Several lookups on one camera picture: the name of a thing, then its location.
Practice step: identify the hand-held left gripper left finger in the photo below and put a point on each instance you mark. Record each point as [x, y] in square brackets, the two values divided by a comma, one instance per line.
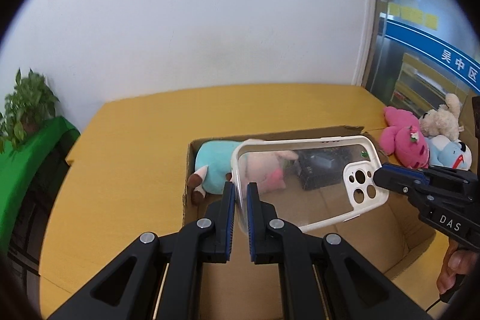
[228, 222]

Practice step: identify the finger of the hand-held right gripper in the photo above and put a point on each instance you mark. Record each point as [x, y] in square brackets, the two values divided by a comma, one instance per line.
[397, 181]
[408, 170]

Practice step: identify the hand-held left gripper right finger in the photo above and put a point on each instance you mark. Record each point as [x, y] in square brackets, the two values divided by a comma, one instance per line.
[252, 222]

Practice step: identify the cardboard box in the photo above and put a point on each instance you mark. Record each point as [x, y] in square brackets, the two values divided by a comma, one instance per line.
[375, 241]

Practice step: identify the clear white-edged phone case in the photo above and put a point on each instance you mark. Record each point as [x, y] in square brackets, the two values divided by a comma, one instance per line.
[322, 209]

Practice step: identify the wooden desktop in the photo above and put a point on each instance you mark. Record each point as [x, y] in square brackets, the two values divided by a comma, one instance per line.
[131, 155]

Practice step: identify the person's right hand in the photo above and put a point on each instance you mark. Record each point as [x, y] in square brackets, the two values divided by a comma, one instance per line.
[459, 262]

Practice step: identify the pink plush bear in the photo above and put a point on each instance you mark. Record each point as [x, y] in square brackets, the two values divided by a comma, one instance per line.
[407, 143]

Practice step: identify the blue plush toy red band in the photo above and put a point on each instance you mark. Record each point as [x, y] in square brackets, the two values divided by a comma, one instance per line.
[446, 153]

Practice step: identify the cream fluffy plush toy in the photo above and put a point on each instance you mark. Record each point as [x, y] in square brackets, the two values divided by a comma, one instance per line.
[440, 121]

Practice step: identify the teal and pink plush toy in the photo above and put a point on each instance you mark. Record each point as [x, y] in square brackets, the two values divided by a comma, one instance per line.
[213, 162]

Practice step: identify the black box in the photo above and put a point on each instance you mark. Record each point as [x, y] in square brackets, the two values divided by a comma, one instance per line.
[318, 173]

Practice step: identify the blue banner sign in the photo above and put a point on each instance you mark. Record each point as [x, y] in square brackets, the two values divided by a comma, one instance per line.
[420, 39]

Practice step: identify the yellow paper notes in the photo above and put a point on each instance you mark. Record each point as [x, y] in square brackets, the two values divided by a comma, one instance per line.
[412, 15]

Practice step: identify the green cloth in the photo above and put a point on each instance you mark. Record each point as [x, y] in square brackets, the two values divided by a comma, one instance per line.
[26, 173]

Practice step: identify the potted green plant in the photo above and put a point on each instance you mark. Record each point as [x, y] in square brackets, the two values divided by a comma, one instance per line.
[30, 98]

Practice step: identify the white window frame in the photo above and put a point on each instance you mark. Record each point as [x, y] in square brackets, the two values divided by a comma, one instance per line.
[369, 5]

